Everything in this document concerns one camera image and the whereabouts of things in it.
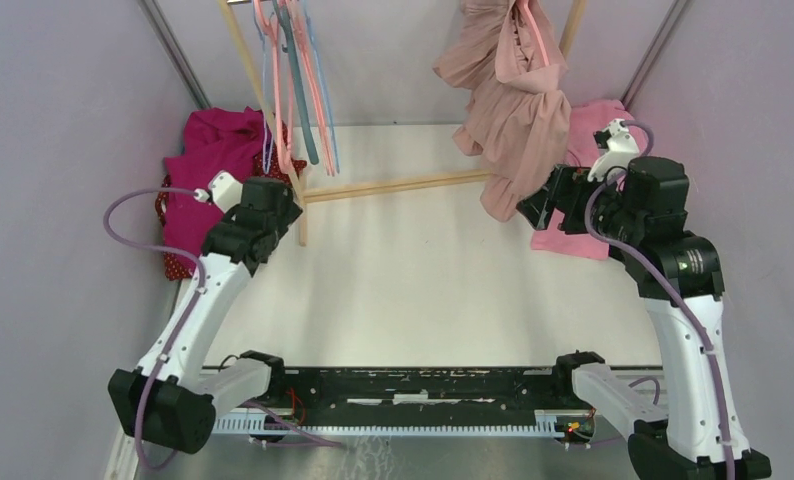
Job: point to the magenta garment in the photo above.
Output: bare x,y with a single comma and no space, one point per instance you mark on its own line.
214,140

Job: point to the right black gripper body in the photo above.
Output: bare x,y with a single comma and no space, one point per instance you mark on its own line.
568,183

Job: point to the light blue hanger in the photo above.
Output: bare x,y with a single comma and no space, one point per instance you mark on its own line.
289,110

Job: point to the grey teal hanger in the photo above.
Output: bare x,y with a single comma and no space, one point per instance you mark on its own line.
285,23

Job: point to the white slotted cable duct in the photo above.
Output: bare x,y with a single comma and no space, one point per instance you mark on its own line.
246,422

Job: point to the pink plastic hanger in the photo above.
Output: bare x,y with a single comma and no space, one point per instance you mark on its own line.
530,21

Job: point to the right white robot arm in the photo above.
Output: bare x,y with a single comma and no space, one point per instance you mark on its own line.
639,211

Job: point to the dusty pink skirt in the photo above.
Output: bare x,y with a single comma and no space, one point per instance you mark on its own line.
517,117

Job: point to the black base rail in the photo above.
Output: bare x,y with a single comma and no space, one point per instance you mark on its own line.
419,397

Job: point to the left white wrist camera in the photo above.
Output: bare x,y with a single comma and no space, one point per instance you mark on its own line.
225,191

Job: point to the wooden clothes rack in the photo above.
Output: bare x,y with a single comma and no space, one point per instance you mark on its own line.
304,195

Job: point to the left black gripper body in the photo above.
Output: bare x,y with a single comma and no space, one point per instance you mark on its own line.
289,212

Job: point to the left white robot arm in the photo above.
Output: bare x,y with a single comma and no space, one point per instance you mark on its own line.
165,399

